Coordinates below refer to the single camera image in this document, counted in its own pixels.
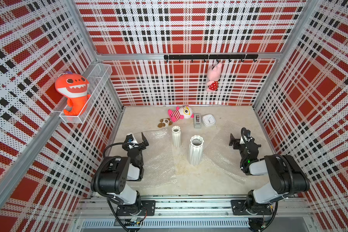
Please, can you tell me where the bubble wrap sheet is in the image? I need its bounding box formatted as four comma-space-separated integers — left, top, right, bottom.
128, 128, 177, 190
204, 121, 247, 184

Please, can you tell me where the large white ribbed vase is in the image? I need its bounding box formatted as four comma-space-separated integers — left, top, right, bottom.
188, 135, 204, 166

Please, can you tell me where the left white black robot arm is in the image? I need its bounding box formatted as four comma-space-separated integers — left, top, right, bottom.
90, 133, 149, 216

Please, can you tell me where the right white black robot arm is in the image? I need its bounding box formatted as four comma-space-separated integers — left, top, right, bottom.
229, 128, 310, 215

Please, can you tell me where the brown white dog plush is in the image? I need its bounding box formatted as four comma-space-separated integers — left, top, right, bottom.
158, 118, 173, 128

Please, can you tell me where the small white ribbed vase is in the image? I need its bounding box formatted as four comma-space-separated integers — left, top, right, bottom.
172, 126, 182, 148

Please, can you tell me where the white square clock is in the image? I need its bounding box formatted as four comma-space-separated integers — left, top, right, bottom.
202, 114, 216, 127

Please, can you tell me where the grey tape dispenser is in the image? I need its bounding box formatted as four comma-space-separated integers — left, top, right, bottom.
193, 113, 202, 129

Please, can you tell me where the pink striped owl plush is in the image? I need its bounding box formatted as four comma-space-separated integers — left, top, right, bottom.
168, 106, 194, 122

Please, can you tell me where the pink pig plush toy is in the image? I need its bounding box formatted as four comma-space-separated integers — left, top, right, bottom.
206, 62, 223, 92

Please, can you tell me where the orange shark plush toy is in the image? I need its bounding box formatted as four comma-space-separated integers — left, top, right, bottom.
55, 72, 91, 116

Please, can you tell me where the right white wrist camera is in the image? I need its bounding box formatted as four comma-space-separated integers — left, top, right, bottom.
240, 128, 252, 145

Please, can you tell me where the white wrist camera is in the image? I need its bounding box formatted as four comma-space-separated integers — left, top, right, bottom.
240, 128, 252, 145
125, 133, 138, 144

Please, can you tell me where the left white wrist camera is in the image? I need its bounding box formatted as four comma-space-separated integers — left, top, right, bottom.
125, 133, 138, 144

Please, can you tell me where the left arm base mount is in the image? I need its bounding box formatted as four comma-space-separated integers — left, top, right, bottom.
116, 200, 156, 217

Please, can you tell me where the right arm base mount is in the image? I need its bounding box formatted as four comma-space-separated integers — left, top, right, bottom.
231, 199, 272, 216

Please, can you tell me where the aluminium front rail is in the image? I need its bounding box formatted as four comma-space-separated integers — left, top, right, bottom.
75, 195, 311, 217

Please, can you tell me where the clear acrylic wall shelf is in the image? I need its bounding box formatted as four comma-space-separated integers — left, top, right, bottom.
55, 63, 115, 124

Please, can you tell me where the black wall hook rail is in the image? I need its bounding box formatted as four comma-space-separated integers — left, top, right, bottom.
163, 54, 259, 61

